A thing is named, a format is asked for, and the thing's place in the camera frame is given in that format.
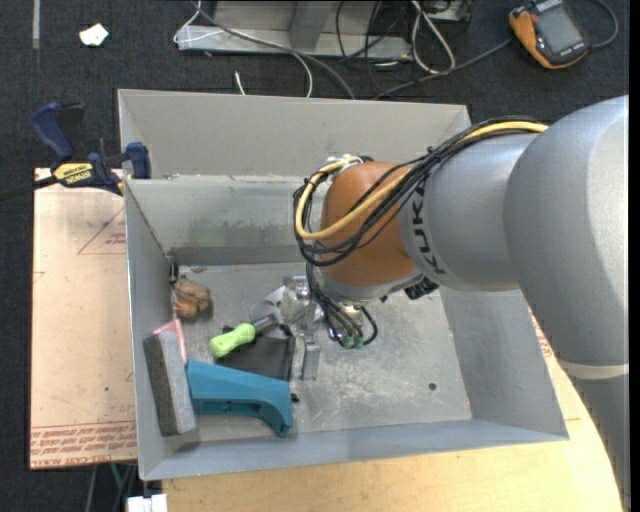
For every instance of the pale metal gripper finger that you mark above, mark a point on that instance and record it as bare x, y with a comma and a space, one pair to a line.
310, 360
301, 288

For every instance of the clear plastic piece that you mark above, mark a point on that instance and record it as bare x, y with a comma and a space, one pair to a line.
274, 301

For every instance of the black cloth pouch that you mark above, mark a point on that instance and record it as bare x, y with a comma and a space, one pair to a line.
272, 357

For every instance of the grey metal bin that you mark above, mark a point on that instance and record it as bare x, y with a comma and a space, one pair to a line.
380, 395

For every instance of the teal blue angled block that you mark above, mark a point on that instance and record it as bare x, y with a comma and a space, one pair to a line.
235, 392

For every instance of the brown toy animal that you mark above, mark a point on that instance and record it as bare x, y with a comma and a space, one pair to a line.
191, 297

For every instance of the pink flat piece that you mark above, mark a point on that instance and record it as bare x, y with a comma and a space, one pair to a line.
176, 331

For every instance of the grey sponge block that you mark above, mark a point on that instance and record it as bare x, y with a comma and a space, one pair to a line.
170, 385

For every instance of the brown cardboard board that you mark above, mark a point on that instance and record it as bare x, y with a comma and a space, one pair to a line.
80, 325

